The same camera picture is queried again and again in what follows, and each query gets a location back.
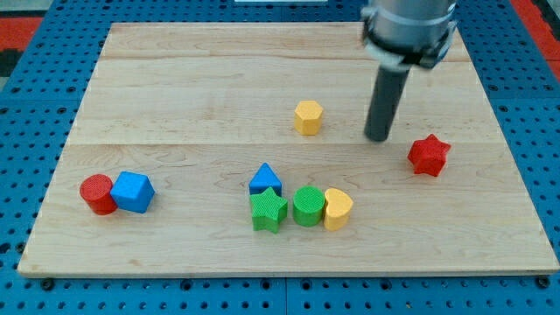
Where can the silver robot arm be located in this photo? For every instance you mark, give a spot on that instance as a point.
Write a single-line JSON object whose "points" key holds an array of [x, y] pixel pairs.
{"points": [[402, 34]]}

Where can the blue triangle block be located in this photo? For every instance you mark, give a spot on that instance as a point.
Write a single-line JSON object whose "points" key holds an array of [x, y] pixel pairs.
{"points": [[263, 179]]}

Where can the yellow hexagon block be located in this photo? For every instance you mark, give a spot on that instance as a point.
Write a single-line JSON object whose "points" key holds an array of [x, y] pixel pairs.
{"points": [[308, 118]]}

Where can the green star block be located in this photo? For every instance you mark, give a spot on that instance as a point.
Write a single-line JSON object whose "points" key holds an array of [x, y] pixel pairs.
{"points": [[268, 210]]}

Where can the green cylinder block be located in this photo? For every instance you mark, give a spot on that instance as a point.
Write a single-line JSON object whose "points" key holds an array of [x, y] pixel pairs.
{"points": [[308, 204]]}

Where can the yellow heart block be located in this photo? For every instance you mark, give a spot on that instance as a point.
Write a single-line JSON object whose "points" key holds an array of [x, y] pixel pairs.
{"points": [[338, 206]]}

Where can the light wooden board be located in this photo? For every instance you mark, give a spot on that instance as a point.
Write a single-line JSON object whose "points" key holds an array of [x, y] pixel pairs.
{"points": [[198, 108]]}

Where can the dark grey pointer rod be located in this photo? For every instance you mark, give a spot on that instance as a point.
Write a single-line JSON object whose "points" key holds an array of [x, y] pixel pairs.
{"points": [[387, 93]]}

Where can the red star block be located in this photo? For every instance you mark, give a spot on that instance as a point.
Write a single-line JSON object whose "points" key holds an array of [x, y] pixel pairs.
{"points": [[429, 155]]}

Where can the blue cube block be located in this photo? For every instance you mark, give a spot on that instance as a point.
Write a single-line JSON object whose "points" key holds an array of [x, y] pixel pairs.
{"points": [[132, 192]]}

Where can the red cylinder block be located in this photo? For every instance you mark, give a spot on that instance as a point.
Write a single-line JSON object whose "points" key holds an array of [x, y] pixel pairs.
{"points": [[95, 191]]}

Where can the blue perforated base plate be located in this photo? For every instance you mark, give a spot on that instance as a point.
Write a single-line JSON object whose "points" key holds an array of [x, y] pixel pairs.
{"points": [[42, 96]]}

